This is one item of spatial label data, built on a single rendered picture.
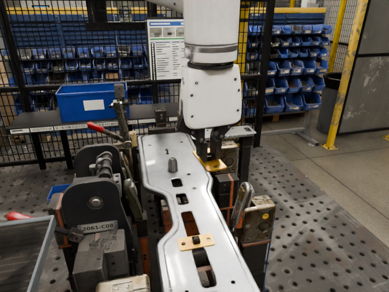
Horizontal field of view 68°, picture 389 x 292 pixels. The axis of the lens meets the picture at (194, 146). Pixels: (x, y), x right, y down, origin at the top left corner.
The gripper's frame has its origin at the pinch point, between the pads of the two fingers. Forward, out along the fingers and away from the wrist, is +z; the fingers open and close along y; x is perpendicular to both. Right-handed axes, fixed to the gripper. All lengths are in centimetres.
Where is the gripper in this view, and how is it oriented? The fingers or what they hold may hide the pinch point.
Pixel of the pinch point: (208, 148)
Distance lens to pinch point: 53.3
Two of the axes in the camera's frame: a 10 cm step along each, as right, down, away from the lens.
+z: 0.1, 9.0, 4.4
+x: -3.5, -4.1, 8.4
